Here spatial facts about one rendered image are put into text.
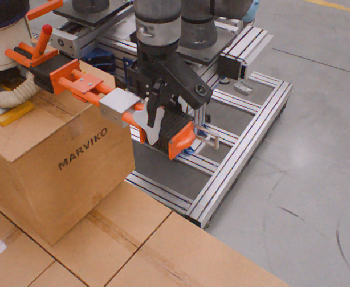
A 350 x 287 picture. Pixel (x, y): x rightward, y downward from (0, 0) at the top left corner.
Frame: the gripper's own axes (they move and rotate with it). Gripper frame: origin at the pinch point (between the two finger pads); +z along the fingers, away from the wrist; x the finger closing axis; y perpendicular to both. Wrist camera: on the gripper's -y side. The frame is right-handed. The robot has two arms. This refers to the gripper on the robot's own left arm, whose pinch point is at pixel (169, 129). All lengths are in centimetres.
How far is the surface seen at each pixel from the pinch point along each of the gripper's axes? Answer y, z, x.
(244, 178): 19, 118, -95
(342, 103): -3, 117, -198
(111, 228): 29, 66, -1
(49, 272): 34, 66, 23
